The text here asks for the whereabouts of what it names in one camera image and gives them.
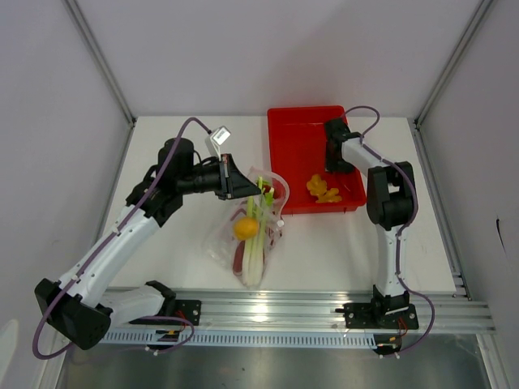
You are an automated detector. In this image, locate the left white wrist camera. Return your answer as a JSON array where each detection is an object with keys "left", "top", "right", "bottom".
[{"left": 204, "top": 126, "right": 231, "bottom": 161}]

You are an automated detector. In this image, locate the yellow ginger toy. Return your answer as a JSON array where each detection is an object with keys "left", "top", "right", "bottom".
[{"left": 306, "top": 174, "right": 342, "bottom": 203}]

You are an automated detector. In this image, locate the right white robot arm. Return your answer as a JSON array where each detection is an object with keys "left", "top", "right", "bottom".
[{"left": 324, "top": 118, "right": 418, "bottom": 327}]

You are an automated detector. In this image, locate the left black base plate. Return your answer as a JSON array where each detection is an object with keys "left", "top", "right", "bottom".
[{"left": 173, "top": 299, "right": 202, "bottom": 327}]

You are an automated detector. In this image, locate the red lobster toy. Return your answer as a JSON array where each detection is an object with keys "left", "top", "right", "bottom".
[{"left": 233, "top": 176, "right": 281, "bottom": 288}]

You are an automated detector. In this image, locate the red plastic tray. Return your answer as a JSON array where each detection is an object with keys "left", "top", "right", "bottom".
[{"left": 267, "top": 105, "right": 367, "bottom": 215}]

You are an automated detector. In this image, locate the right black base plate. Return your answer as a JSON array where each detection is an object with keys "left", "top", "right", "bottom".
[{"left": 335, "top": 302, "right": 419, "bottom": 330}]

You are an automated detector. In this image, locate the green white celery toy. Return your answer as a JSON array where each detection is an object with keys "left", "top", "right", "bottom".
[{"left": 242, "top": 176, "right": 274, "bottom": 288}]

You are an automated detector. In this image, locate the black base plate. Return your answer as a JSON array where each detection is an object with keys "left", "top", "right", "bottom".
[
  {"left": 335, "top": 302, "right": 419, "bottom": 330},
  {"left": 173, "top": 299, "right": 202, "bottom": 327}
]

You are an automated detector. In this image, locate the white slotted cable duct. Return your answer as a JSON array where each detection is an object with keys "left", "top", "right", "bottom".
[{"left": 101, "top": 328, "right": 376, "bottom": 349}]

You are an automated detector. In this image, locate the aluminium mounting rail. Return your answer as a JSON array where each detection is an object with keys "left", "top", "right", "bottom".
[{"left": 92, "top": 289, "right": 496, "bottom": 334}]

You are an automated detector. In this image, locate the clear zip top bag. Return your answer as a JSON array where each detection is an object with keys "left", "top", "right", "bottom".
[{"left": 203, "top": 168, "right": 290, "bottom": 289}]

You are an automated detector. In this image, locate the yellow pepper toy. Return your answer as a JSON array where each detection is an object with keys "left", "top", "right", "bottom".
[{"left": 233, "top": 216, "right": 260, "bottom": 241}]

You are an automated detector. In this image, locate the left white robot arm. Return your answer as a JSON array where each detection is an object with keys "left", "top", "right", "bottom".
[{"left": 35, "top": 137, "right": 260, "bottom": 350}]

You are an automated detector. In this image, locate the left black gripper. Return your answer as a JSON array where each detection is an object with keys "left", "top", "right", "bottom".
[{"left": 178, "top": 153, "right": 261, "bottom": 201}]

